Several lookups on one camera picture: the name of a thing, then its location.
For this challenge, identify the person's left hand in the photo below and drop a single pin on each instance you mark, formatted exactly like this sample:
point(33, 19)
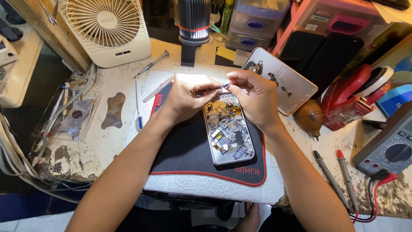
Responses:
point(182, 96)

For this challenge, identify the person's right hand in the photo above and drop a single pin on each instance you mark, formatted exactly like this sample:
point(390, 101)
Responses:
point(260, 100)

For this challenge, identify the silver tweezers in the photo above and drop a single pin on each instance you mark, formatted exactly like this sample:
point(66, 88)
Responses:
point(157, 89)

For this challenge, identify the silver metal phone back plate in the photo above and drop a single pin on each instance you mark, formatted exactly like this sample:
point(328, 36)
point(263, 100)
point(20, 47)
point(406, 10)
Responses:
point(294, 87)

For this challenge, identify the black lamp stand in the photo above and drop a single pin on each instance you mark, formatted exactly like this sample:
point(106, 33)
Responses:
point(188, 54)

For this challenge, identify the grey precision screwdriver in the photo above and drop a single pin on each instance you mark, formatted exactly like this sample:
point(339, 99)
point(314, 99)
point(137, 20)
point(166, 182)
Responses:
point(152, 63)

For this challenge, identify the blue bristle cleaning brush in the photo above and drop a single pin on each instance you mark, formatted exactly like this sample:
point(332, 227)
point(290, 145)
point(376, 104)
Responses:
point(139, 109)

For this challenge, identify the silver phone housing tray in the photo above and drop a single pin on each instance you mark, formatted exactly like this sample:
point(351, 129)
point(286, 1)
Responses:
point(229, 135)

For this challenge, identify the brown rubber air blower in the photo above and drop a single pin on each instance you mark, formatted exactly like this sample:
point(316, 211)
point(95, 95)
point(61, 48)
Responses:
point(309, 116)

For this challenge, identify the yellow paper note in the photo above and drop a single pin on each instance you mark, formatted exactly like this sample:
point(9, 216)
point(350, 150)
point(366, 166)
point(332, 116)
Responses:
point(225, 53)

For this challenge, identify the black red-edged mouse pad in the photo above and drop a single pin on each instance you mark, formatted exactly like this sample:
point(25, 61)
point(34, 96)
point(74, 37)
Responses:
point(193, 154)

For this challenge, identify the black phone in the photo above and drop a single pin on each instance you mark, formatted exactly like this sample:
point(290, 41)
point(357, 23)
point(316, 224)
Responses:
point(297, 51)
point(338, 61)

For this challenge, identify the thin metal pry sheet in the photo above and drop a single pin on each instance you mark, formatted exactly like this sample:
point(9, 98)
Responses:
point(113, 111)

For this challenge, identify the purple plastic drawer unit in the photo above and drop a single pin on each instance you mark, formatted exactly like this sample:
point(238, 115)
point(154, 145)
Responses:
point(254, 24)

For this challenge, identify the black ribbed lamp head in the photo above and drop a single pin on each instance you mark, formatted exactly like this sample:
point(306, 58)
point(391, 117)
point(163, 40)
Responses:
point(194, 21)

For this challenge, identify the red plastic tool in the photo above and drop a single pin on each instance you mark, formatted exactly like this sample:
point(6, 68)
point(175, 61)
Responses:
point(347, 100)

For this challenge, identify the green bottle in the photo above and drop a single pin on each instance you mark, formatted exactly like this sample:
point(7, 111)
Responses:
point(226, 16)

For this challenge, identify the white foam sheet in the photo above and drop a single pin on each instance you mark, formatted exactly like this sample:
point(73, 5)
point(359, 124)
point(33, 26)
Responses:
point(209, 190)

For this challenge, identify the white desk fan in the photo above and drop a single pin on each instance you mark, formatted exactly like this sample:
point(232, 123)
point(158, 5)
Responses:
point(107, 29)

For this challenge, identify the black multimeter probe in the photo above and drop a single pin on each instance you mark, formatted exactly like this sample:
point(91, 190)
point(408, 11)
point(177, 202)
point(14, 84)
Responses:
point(328, 175)

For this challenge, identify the clear plastic tool tray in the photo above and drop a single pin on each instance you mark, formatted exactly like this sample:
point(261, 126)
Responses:
point(72, 112)

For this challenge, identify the pink plastic storage box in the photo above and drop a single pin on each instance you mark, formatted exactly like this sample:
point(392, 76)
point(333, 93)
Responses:
point(341, 19)

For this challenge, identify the red multimeter probe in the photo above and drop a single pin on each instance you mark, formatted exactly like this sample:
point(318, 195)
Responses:
point(347, 180)

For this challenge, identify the person's foot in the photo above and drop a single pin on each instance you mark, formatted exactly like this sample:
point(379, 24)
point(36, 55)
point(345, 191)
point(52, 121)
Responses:
point(249, 219)

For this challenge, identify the blue packet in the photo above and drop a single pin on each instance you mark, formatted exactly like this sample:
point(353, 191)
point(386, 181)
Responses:
point(396, 98)

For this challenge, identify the grey digital multimeter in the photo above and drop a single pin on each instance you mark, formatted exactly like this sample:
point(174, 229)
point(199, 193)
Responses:
point(391, 148)

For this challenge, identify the white side table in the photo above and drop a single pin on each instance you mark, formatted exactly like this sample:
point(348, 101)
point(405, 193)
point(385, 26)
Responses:
point(19, 77)

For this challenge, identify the wooden post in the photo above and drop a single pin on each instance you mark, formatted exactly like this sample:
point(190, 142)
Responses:
point(51, 35)

